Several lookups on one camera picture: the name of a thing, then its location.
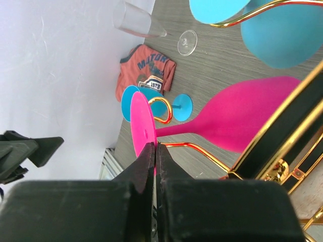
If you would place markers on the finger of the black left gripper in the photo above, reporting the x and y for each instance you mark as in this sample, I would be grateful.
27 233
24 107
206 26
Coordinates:
15 149

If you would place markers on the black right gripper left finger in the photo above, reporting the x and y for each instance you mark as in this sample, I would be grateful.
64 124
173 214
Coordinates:
83 210

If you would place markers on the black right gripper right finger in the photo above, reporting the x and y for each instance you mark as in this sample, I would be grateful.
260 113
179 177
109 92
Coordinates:
191 209

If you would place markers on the pink wine glass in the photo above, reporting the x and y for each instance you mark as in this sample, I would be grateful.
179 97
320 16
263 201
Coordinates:
229 120

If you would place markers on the blue wine glass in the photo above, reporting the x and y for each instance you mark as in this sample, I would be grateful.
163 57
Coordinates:
182 104
281 34

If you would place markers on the clear wine glass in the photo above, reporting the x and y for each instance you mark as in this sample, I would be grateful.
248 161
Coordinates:
138 22

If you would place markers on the colourful packet under left gripper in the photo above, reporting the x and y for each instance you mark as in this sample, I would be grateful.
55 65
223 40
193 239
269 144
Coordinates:
145 67

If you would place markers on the gold wire glass rack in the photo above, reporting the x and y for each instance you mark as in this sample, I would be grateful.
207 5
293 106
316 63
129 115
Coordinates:
288 147

